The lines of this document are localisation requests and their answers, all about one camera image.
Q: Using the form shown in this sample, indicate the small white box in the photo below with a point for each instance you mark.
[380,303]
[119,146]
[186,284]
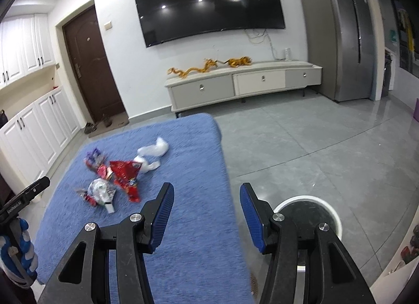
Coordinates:
[109,207]

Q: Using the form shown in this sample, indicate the dark window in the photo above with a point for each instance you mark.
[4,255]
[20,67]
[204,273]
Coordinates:
[406,29]

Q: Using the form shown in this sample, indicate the grey washing machine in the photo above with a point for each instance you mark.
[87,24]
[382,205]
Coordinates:
[388,75]

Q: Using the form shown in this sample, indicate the white lower cabinets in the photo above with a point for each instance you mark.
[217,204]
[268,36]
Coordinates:
[42,127]

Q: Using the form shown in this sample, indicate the white television cabinet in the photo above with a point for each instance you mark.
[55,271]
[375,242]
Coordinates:
[258,83]

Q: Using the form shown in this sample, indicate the grey double-door refrigerator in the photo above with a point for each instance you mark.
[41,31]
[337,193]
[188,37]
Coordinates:
[337,35]

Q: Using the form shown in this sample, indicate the white plastic bag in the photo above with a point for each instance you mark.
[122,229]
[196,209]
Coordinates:
[154,151]

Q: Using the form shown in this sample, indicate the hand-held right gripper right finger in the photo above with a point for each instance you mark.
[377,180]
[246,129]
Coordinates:
[250,222]

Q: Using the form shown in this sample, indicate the golden dragon ornament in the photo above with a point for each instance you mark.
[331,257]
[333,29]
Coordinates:
[238,61]

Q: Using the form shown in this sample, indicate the small dark wrapper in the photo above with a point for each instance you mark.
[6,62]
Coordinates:
[85,197]

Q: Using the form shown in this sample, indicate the black wall television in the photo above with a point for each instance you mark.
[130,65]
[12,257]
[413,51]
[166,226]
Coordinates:
[209,3]

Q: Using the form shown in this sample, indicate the brown doormat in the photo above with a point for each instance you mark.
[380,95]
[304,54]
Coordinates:
[119,122]

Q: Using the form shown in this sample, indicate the red printed snack packet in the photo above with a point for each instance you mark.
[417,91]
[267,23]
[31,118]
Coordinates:
[126,173]

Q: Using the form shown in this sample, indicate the person's left hand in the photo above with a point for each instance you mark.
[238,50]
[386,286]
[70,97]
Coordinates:
[24,237]

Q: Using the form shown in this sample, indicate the red wrapper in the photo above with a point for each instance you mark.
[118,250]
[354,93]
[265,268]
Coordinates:
[103,171]

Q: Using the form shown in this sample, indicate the white light switch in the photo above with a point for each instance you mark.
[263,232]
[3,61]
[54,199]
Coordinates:
[108,24]

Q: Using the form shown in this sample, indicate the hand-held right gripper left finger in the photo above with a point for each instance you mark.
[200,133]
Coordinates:
[162,219]

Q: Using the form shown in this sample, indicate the brown entrance door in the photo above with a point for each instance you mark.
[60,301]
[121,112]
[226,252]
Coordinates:
[91,68]

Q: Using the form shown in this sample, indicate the white power strip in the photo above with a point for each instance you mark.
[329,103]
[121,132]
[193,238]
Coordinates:
[287,54]

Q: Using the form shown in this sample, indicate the purple snack wrapper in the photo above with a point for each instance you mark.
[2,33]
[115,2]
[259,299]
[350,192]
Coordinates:
[95,156]

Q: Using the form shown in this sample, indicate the white upper wall cabinets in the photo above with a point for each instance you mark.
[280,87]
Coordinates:
[29,45]

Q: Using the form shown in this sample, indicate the white plastic wrapper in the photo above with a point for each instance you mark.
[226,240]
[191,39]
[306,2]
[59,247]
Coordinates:
[100,189]

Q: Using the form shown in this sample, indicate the blue fluffy blanket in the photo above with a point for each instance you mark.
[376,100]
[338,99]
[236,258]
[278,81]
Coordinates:
[196,160]

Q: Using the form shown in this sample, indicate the white round trash bin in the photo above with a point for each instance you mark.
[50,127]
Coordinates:
[306,209]

